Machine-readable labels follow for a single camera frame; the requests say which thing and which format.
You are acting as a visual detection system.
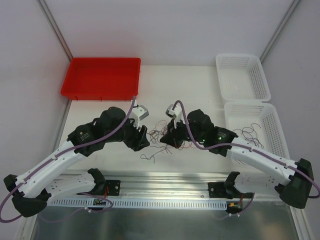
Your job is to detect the aluminium mounting rail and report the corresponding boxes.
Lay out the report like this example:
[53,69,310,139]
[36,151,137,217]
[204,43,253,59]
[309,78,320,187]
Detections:
[49,170,283,202]

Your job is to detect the purple camera cable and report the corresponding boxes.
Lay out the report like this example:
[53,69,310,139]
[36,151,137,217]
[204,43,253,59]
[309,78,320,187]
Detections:
[173,99,320,199]
[0,96,137,223]

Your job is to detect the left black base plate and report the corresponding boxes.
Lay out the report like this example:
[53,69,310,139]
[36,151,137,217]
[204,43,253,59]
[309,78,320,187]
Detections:
[86,179,121,197]

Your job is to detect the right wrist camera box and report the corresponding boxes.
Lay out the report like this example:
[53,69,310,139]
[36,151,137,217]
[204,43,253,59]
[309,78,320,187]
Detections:
[165,104,183,128]

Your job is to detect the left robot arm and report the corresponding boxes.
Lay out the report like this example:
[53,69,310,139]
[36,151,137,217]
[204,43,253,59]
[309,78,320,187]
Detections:
[3,105,150,218]

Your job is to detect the far white perforated basket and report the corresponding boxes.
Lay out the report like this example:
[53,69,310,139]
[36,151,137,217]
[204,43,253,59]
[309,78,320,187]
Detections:
[215,53,271,103]

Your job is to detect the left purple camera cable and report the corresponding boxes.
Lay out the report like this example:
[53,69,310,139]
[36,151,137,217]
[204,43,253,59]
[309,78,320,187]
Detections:
[0,96,137,223]

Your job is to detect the white perforated basket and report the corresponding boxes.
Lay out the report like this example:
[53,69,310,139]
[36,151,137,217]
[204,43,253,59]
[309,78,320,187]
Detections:
[215,53,271,103]
[224,101,290,159]

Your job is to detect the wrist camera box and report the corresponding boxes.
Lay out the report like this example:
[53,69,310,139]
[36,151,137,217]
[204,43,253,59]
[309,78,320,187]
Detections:
[129,105,149,129]
[165,104,183,128]

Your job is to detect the separated dark wire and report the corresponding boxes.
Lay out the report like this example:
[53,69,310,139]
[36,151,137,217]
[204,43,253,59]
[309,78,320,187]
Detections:
[233,122,265,151]

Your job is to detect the thin wire bundle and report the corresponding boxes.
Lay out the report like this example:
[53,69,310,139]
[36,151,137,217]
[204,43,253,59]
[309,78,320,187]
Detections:
[140,119,198,165]

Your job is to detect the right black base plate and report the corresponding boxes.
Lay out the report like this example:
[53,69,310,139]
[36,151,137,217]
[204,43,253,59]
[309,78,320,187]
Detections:
[207,182,253,200]

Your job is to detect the white slotted cable duct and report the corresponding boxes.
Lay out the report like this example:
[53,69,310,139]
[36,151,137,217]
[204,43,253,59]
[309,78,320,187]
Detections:
[48,197,227,211]

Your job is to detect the red plastic tray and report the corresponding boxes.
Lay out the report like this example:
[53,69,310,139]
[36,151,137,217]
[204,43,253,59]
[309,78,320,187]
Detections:
[60,57,141,101]

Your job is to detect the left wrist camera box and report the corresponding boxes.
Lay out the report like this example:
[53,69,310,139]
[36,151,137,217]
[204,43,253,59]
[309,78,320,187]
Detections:
[129,105,149,129]

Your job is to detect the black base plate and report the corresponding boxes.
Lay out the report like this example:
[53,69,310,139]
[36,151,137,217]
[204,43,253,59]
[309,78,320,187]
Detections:
[86,179,121,197]
[207,182,253,200]

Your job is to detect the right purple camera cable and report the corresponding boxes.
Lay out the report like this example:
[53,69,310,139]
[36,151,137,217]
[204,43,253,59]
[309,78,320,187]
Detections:
[173,99,320,199]

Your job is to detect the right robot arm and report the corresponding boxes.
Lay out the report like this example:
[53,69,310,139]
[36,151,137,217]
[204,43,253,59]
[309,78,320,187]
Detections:
[160,105,314,209]

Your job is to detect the near white perforated basket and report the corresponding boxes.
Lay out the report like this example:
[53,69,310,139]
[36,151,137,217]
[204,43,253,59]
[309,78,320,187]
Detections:
[224,101,290,159]

